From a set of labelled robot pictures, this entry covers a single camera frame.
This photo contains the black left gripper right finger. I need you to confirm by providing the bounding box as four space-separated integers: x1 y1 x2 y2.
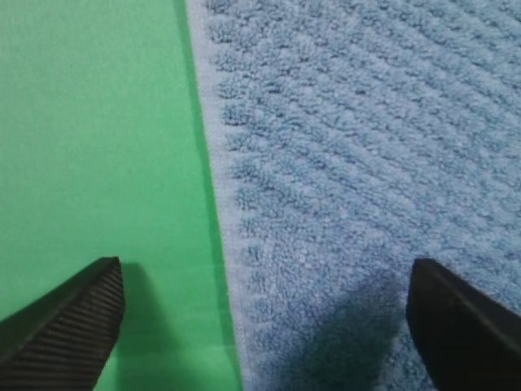
406 258 520 390

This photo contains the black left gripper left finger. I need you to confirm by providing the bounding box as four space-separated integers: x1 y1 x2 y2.
1 257 124 390

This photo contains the blue waffle-weave towel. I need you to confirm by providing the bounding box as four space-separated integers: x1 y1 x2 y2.
186 1 520 390

